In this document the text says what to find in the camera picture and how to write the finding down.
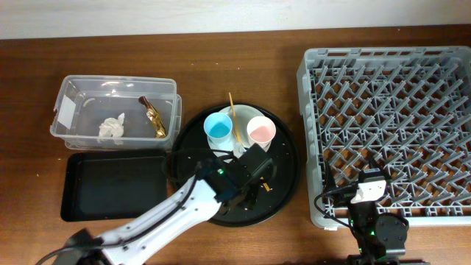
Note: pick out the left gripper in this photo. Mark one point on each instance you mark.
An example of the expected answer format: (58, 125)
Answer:
(255, 188)

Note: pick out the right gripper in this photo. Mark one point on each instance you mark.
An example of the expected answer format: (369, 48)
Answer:
(344, 196)

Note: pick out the pink plastic cup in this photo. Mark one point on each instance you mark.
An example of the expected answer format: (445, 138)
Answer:
(261, 130)

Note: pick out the blue plastic cup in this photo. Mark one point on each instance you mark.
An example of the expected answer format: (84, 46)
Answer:
(218, 128)

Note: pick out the gold foil wrapper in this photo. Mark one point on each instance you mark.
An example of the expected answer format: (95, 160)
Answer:
(154, 117)

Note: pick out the white tissue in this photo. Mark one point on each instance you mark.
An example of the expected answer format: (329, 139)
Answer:
(112, 127)

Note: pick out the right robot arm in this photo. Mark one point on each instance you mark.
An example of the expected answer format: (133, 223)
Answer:
(380, 237)

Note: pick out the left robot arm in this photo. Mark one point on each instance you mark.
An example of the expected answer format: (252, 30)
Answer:
(214, 186)

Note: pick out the grey dishwasher rack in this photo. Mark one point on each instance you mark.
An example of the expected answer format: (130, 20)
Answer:
(408, 108)

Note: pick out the wooden chopstick lower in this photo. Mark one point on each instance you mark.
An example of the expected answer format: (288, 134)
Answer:
(265, 185)

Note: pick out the wooden chopstick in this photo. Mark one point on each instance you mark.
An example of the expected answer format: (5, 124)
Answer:
(265, 185)
(235, 121)

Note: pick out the wooden chopstick upper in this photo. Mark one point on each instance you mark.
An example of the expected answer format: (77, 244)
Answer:
(235, 121)

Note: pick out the round black tray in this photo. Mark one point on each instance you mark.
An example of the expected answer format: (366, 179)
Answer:
(282, 150)

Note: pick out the grey round plate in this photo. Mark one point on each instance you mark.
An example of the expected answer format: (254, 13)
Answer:
(243, 113)

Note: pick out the black rectangular tray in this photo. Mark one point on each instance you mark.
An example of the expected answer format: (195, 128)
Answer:
(113, 184)

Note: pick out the clear plastic bin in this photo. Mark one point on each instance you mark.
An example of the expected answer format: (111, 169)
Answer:
(85, 101)

